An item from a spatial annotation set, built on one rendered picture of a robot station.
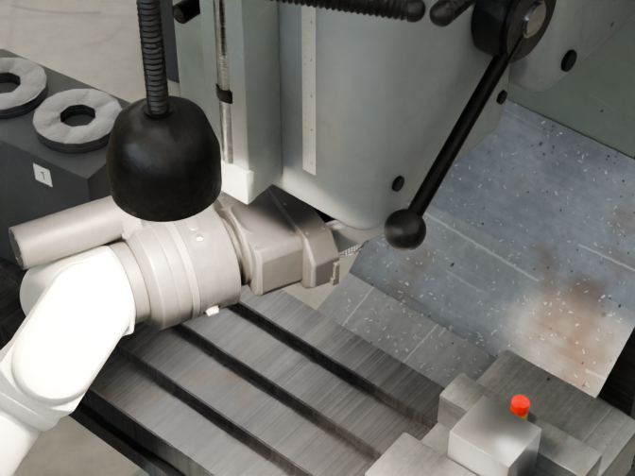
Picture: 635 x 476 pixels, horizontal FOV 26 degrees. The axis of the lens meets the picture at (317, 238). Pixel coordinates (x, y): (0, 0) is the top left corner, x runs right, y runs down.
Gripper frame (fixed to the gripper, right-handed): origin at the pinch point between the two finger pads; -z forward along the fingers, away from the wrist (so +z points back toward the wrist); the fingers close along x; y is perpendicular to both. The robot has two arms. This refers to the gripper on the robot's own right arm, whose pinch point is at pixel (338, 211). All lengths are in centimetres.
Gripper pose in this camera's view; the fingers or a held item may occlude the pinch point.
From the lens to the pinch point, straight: 114.3
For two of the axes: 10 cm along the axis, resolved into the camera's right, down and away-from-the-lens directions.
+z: -8.9, 3.1, -3.5
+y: -0.2, 7.3, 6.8
